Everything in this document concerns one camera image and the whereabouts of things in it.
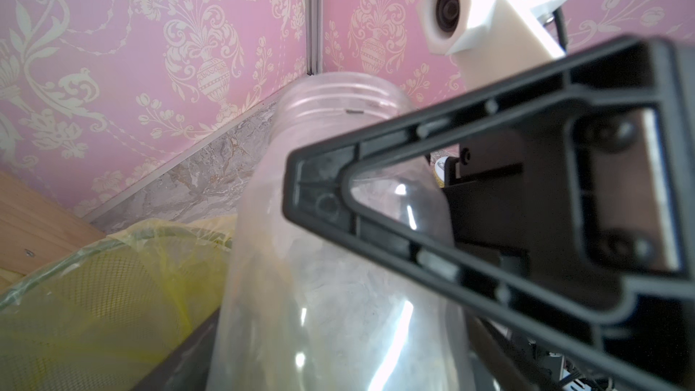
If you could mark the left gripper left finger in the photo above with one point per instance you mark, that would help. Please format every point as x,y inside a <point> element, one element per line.
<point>187,367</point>

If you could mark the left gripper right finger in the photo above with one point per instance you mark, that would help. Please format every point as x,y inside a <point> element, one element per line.
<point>500,357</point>

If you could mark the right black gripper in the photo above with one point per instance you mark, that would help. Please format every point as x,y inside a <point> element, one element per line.
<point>572,207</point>

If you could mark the clear plastic jar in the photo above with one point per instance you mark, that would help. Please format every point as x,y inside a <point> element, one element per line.
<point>300,313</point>

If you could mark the yellow plastic bin liner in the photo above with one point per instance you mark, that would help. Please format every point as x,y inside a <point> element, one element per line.
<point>108,309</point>

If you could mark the wooden two-tier shelf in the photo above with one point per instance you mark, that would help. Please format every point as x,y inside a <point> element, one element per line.
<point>36,231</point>

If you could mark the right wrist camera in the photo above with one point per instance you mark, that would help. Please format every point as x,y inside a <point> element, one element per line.
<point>490,40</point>

